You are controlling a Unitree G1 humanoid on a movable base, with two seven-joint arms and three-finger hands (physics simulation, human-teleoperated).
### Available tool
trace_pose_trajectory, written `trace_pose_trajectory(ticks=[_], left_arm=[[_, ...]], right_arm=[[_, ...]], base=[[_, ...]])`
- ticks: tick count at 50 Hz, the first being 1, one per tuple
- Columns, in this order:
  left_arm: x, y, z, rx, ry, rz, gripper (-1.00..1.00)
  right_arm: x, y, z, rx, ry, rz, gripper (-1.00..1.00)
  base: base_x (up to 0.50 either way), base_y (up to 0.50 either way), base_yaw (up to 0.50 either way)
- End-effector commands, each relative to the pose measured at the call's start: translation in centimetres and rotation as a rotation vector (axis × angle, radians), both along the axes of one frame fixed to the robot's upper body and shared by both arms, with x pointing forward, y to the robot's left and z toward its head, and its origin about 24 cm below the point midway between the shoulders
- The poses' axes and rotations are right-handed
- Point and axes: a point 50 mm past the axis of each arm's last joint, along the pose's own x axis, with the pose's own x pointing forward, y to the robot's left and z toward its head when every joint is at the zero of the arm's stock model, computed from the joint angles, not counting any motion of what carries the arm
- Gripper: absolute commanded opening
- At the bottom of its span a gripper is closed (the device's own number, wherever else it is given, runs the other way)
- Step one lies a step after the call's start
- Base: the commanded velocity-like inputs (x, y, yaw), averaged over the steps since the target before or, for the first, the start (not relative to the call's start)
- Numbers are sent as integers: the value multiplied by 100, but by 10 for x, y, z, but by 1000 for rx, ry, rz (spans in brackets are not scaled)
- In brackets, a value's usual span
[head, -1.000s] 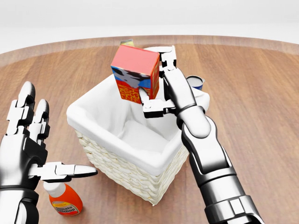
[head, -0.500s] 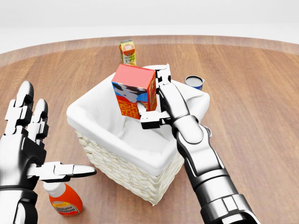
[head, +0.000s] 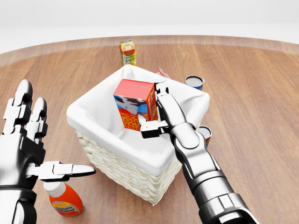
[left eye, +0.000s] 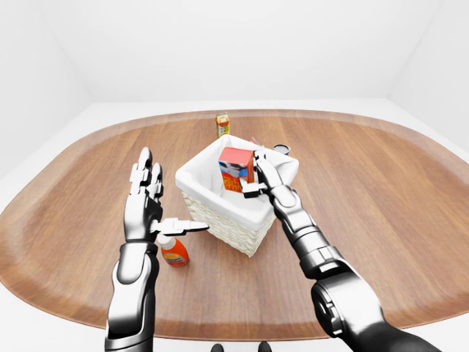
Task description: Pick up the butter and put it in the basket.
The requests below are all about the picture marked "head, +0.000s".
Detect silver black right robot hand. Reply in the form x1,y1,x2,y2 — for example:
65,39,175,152
137,80,206,153

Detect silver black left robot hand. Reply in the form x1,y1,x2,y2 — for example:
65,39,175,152
0,78,97,189

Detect red cow-print butter box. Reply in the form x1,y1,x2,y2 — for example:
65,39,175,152
113,78,162,132

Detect white wicker basket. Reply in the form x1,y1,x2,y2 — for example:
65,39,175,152
66,64,211,206

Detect white cloth basket liner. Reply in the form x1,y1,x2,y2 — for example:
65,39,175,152
66,64,211,177

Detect red-label tin can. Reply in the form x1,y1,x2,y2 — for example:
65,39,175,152
197,125,213,148

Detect blue-label tin can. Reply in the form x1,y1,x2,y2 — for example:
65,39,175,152
184,75,206,91

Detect orange tomato ketchup bottle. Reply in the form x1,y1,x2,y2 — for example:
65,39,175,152
43,180,84,217

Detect red and white carton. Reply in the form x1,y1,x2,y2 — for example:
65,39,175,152
155,67,171,79

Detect orange juice carton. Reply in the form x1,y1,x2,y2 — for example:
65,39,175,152
119,38,137,68

